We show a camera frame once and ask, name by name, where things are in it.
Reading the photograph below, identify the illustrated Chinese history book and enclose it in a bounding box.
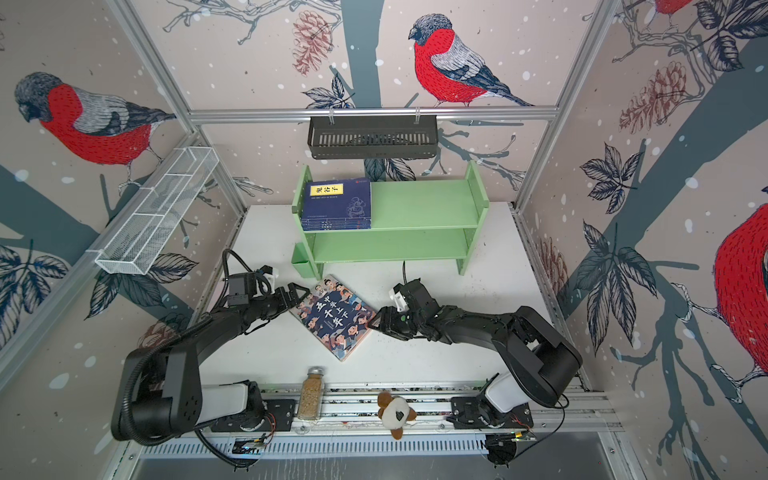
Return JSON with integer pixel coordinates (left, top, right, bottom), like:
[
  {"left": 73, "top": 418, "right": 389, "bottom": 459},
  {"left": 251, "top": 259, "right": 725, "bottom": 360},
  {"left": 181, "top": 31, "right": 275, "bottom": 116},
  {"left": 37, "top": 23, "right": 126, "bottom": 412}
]
[{"left": 290, "top": 275, "right": 376, "bottom": 361}]

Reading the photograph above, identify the dark blue bottom book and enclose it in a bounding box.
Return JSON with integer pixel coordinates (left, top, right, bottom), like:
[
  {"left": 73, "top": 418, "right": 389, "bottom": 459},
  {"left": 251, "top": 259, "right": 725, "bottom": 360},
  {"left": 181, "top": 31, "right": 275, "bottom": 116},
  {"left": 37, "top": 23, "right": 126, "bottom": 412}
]
[{"left": 302, "top": 178, "right": 372, "bottom": 220}]

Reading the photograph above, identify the blue book wide yellow label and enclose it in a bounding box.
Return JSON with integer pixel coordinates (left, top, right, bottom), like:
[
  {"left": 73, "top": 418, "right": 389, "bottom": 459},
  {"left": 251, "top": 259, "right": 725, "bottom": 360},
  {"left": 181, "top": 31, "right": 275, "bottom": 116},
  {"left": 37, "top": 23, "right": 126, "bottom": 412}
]
[{"left": 301, "top": 223, "right": 371, "bottom": 232}]

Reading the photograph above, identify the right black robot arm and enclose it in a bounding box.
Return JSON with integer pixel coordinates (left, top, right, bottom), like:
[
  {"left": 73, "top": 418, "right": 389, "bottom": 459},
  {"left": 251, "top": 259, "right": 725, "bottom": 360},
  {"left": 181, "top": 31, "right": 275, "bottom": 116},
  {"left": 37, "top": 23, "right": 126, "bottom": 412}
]
[{"left": 369, "top": 279, "right": 583, "bottom": 428}]

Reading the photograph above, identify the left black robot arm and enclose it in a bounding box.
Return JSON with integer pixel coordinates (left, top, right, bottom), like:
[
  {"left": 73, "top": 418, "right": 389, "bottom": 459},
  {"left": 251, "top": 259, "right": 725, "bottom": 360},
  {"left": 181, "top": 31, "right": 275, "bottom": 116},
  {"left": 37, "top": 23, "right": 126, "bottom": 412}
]
[{"left": 110, "top": 267, "right": 310, "bottom": 446}]

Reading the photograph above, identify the brown white plush toy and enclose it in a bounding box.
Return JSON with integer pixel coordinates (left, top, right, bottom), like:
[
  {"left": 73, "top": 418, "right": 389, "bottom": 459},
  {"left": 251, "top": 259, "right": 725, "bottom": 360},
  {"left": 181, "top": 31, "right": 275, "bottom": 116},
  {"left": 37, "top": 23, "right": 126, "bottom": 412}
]
[{"left": 377, "top": 391, "right": 417, "bottom": 440}]

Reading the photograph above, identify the green two-tier wooden shelf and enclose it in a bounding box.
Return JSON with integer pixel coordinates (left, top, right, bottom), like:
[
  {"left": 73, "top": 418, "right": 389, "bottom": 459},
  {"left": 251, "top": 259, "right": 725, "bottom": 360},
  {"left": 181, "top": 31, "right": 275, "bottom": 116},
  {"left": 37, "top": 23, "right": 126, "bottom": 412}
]
[{"left": 291, "top": 162, "right": 490, "bottom": 279}]

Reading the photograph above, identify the glass jar of grains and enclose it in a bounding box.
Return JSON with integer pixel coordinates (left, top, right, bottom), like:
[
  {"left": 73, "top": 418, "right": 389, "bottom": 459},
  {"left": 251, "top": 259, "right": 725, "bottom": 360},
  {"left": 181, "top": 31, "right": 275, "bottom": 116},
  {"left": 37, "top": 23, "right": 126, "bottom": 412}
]
[{"left": 297, "top": 367, "right": 324, "bottom": 420}]

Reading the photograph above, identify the pink flat tray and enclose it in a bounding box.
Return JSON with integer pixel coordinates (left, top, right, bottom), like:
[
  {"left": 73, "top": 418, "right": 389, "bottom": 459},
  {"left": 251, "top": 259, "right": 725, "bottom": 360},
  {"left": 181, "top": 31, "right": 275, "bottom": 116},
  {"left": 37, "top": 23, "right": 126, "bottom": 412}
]
[{"left": 137, "top": 321, "right": 179, "bottom": 348}]

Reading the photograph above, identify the dark hanging perforated basket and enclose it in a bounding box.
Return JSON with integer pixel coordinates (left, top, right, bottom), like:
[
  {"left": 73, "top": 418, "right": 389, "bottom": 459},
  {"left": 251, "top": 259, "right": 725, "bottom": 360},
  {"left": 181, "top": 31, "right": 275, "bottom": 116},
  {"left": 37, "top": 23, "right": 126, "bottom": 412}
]
[{"left": 307, "top": 115, "right": 439, "bottom": 160}]

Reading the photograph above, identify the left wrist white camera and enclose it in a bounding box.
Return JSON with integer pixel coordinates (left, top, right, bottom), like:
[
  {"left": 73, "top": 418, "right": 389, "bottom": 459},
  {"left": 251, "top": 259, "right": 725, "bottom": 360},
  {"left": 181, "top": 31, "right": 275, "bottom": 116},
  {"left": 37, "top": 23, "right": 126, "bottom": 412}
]
[{"left": 255, "top": 265, "right": 279, "bottom": 296}]

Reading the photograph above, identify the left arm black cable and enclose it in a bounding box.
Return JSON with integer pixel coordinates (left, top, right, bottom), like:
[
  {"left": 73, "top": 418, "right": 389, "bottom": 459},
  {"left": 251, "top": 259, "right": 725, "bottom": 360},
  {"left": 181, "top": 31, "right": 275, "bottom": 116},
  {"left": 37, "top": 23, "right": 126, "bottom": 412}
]
[{"left": 220, "top": 248, "right": 256, "bottom": 295}]

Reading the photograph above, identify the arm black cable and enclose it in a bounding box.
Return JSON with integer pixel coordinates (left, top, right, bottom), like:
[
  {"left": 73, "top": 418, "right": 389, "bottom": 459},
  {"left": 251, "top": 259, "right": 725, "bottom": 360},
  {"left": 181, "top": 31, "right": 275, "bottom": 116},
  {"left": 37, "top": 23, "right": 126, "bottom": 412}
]
[
  {"left": 509, "top": 392, "right": 570, "bottom": 448},
  {"left": 220, "top": 248, "right": 256, "bottom": 295}
]

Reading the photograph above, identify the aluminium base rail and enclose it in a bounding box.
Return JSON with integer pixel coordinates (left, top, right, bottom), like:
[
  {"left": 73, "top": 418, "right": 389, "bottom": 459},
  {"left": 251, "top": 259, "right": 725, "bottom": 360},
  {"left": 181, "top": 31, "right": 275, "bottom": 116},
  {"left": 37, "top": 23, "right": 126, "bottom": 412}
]
[{"left": 257, "top": 382, "right": 624, "bottom": 438}]

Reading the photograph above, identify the white wire mesh tray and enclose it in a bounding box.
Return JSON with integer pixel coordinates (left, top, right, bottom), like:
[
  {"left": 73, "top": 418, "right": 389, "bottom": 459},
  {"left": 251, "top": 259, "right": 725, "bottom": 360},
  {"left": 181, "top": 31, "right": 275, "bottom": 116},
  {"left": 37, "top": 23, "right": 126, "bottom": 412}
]
[{"left": 95, "top": 146, "right": 219, "bottom": 275}]

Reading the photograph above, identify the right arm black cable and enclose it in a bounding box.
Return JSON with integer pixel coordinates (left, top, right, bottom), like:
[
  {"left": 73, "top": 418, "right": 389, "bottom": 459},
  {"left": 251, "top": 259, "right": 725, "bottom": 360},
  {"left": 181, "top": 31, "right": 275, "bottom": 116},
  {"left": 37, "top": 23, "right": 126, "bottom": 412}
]
[{"left": 509, "top": 392, "right": 570, "bottom": 448}]

